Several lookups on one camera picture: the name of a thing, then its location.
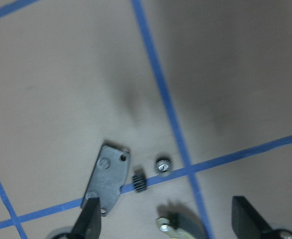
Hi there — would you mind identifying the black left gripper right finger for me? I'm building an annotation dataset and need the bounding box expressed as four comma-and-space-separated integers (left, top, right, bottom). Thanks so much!
231, 196, 273, 239

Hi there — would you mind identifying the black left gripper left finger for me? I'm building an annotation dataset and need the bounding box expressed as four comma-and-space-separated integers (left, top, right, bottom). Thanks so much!
71, 197, 101, 239

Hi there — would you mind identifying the small black bearing gear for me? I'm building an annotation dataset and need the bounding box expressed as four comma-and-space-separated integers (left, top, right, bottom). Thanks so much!
155, 156, 173, 177
131, 168, 147, 193

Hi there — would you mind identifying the black brake pad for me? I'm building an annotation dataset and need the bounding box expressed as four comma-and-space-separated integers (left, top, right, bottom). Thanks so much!
81, 141, 130, 217

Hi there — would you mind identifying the green brake shoe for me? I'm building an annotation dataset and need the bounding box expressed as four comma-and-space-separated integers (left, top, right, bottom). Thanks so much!
156, 201, 209, 239

